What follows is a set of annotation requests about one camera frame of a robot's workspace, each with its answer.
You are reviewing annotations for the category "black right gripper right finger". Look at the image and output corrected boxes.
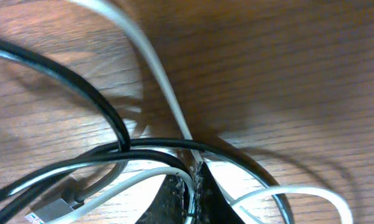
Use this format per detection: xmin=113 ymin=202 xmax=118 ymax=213
xmin=194 ymin=162 xmax=244 ymax=224

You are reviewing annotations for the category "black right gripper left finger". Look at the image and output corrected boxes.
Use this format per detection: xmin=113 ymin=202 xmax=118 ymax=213
xmin=136 ymin=175 xmax=189 ymax=224

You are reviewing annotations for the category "black USB cable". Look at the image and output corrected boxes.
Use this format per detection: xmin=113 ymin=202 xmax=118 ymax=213
xmin=0 ymin=35 xmax=295 ymax=224

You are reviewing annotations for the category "white USB cable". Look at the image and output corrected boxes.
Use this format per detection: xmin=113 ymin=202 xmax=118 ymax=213
xmin=24 ymin=0 xmax=354 ymax=224

